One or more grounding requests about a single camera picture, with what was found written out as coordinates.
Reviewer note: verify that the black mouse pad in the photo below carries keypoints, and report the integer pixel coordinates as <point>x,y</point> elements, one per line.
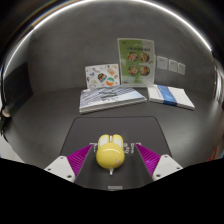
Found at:
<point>116,128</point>

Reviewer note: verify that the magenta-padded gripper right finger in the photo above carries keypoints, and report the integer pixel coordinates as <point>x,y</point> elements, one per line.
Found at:
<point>166,165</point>

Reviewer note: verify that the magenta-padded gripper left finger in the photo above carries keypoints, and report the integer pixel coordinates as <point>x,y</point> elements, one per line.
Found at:
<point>61,166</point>

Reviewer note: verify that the row of white wall sockets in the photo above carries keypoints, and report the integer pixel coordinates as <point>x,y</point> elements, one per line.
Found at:
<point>171,65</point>

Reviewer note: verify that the grey-blue striped book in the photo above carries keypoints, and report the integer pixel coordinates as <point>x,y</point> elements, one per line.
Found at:
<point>111,97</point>

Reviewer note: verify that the yellow computer mouse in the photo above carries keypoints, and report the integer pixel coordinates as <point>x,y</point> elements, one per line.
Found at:
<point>110,155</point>

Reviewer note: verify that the green food leaflet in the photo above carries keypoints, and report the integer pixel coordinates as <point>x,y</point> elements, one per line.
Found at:
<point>136,61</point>

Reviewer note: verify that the white card with colourful stickers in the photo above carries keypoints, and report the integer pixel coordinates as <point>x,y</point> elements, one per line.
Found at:
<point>101,76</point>

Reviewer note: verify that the white book with blue stripe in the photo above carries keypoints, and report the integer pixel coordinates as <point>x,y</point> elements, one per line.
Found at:
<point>171,96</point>

